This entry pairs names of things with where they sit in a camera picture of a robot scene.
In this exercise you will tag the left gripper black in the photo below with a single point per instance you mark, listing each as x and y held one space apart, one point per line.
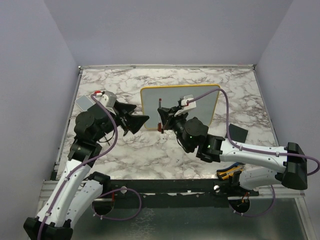
134 122

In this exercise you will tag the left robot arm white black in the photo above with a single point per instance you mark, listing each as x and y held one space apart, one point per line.
58 217

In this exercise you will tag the yellow black utility knife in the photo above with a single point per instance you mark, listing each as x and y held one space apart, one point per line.
225 173

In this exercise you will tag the black flat box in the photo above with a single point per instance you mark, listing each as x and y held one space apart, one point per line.
237 134

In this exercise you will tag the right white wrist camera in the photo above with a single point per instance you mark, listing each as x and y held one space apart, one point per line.
186 104

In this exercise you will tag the aluminium table frame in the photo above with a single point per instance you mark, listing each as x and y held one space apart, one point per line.
153 155

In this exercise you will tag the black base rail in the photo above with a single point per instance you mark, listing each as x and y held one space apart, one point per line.
172 193

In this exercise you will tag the grey white small device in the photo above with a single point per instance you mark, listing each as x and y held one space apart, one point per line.
84 103

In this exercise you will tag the yellow framed whiteboard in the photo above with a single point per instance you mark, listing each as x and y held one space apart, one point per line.
171 94

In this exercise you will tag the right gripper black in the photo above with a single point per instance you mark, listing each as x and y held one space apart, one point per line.
165 112

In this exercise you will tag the white marker pen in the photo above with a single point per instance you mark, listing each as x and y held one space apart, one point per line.
159 126

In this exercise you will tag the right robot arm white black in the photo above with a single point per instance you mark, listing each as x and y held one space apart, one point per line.
286 165

